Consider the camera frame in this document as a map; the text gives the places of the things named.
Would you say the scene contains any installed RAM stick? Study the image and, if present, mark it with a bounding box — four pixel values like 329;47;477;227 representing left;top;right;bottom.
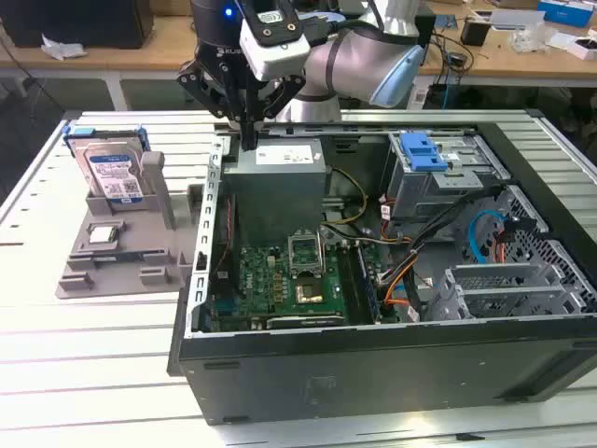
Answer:
357;245;382;324

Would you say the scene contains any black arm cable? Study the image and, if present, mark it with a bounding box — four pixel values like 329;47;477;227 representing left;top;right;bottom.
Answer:
298;11;349;48

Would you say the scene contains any green motherboard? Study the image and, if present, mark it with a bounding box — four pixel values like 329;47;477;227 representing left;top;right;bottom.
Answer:
204;240;407;332

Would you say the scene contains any white open box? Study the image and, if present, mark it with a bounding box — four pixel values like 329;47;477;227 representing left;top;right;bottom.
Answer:
548;32;597;62

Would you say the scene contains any black PC case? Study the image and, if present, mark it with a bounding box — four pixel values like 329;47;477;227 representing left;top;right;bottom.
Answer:
166;109;597;427

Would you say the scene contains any orange red wire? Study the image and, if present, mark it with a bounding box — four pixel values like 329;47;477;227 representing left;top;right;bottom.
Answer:
493;218;514;263

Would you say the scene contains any blue plastic latch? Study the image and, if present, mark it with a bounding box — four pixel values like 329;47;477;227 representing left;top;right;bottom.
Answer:
399;133;448;173

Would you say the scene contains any clear plastic wrapping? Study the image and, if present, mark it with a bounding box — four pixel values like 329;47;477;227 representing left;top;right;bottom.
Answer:
510;22;556;52

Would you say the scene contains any black cable bundle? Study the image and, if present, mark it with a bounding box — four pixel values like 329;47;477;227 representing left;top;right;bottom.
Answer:
377;184;507;286

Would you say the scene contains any grey power supply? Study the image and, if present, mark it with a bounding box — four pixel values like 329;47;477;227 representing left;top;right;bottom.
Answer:
222;137;333;248

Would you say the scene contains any CPU socket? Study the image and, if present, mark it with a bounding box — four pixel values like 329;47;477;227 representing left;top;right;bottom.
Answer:
293;278;326;305

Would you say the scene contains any metal optical drive cage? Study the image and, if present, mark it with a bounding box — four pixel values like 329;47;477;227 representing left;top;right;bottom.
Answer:
386;131;512;225

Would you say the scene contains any blue wire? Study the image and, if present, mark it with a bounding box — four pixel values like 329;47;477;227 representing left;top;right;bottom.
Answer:
468;210;507;265

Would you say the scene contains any grey parts rack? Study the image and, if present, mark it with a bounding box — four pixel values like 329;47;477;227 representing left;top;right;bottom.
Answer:
54;151;206;300

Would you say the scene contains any metal socket cover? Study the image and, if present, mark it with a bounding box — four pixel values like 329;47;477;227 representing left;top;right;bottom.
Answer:
286;231;323;277

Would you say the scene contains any orange flat wire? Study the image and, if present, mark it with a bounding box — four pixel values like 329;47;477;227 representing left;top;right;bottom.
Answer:
382;279;421;309

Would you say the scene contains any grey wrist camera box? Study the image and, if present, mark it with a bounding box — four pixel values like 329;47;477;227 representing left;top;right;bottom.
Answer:
239;0;312;81

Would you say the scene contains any black RAM slot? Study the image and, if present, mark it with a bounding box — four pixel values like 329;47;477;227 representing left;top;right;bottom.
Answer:
347;242;364;326
337;242;352;326

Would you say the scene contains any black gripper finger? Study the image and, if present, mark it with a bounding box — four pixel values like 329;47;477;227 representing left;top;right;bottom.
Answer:
249;74;308;150
176;60;249;150

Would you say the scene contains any grey flat box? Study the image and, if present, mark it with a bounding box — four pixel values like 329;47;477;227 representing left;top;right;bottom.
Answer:
489;8;547;32

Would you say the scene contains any yellow black wire bundle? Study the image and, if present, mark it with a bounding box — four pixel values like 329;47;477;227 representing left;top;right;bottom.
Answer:
321;166;369;234

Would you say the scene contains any large black box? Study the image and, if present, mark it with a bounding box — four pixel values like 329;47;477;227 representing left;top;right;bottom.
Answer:
0;0;155;50

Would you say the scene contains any black desktop box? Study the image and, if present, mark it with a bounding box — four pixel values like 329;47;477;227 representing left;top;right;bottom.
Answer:
414;13;437;48

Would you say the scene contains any blue cardboard box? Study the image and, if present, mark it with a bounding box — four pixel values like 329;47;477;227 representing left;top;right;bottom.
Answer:
535;0;597;24

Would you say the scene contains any metal disk bay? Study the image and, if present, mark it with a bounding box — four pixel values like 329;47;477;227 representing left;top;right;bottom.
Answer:
426;263;597;323

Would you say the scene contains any crumpled white paper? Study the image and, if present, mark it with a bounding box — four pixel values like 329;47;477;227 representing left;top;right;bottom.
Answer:
39;32;90;62

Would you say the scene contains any black graphics card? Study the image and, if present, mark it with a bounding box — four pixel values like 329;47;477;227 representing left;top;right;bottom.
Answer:
265;313;347;330

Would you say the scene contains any small black cube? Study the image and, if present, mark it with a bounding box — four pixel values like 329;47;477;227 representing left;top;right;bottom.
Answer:
460;16;493;47

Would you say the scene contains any wooden desk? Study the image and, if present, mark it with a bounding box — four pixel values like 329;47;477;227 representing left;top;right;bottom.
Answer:
0;0;597;90

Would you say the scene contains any hard disk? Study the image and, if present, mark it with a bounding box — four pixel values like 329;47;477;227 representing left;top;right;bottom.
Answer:
62;125;151;205

